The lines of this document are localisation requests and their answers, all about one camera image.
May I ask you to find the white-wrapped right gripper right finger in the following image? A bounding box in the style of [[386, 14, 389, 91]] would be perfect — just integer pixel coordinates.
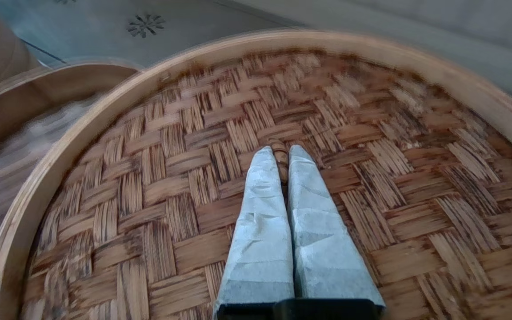
[[287, 145, 386, 308]]

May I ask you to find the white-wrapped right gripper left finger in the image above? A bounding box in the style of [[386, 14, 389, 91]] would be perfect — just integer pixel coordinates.
[[213, 146, 296, 320]]

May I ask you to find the woven bamboo steamer lid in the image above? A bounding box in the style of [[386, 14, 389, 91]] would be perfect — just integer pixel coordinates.
[[0, 29, 512, 320]]

